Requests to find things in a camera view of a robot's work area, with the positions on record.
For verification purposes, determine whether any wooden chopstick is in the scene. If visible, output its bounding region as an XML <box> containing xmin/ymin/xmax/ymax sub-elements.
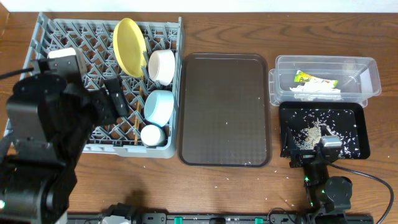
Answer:
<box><xmin>133</xmin><ymin>76</ymin><xmax>145</xmax><ymax>146</ymax></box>

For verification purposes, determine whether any yellow plate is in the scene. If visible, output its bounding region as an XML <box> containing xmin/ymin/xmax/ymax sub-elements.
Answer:
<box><xmin>113</xmin><ymin>18</ymin><xmax>147</xmax><ymax>78</ymax></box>

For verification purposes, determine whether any light blue bowl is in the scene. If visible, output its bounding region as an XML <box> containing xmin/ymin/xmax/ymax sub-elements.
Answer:
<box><xmin>144</xmin><ymin>90</ymin><xmax>174</xmax><ymax>127</ymax></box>

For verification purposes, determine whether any white pink bowl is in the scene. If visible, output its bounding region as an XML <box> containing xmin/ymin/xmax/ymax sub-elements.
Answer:
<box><xmin>148</xmin><ymin>50</ymin><xmax>175</xmax><ymax>86</ymax></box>

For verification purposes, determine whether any white green cup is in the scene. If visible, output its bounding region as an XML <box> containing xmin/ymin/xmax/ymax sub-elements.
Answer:
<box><xmin>141</xmin><ymin>124</ymin><xmax>166</xmax><ymax>147</ymax></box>

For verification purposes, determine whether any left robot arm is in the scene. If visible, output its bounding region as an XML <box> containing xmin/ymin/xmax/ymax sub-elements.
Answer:
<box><xmin>1</xmin><ymin>74</ymin><xmax>128</xmax><ymax>223</ymax></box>

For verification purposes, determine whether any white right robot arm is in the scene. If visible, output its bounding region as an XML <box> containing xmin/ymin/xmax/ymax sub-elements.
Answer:
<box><xmin>280</xmin><ymin>128</ymin><xmax>353</xmax><ymax>223</ymax></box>

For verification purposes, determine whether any clear plastic waste bin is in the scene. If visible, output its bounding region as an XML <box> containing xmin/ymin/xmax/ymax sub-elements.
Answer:
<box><xmin>269</xmin><ymin>55</ymin><xmax>382</xmax><ymax>107</ymax></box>

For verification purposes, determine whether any rice pile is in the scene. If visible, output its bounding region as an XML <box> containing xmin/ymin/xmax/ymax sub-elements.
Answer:
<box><xmin>298</xmin><ymin>121</ymin><xmax>328</xmax><ymax>150</ymax></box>

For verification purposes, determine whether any black tray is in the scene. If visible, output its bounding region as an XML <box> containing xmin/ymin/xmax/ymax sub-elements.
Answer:
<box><xmin>279</xmin><ymin>101</ymin><xmax>371</xmax><ymax>159</ymax></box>

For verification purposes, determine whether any grey plastic dish rack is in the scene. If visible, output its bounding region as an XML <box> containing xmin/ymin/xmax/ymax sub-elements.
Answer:
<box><xmin>24</xmin><ymin>12</ymin><xmax>185</xmax><ymax>159</ymax></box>

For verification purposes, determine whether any crumpled white tissue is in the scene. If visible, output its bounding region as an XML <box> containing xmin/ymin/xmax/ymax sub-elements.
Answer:
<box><xmin>290</xmin><ymin>83</ymin><xmax>342</xmax><ymax>101</ymax></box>

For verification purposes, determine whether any green snack wrapper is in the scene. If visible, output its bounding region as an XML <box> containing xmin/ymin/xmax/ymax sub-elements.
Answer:
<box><xmin>294</xmin><ymin>70</ymin><xmax>338</xmax><ymax>88</ymax></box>

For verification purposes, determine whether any dark brown serving tray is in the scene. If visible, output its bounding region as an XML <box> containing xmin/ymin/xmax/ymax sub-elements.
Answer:
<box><xmin>178</xmin><ymin>53</ymin><xmax>272</xmax><ymax>167</ymax></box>

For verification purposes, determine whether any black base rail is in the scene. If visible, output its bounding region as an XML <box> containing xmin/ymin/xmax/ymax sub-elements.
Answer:
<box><xmin>64</xmin><ymin>203</ymin><xmax>374</xmax><ymax>224</ymax></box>

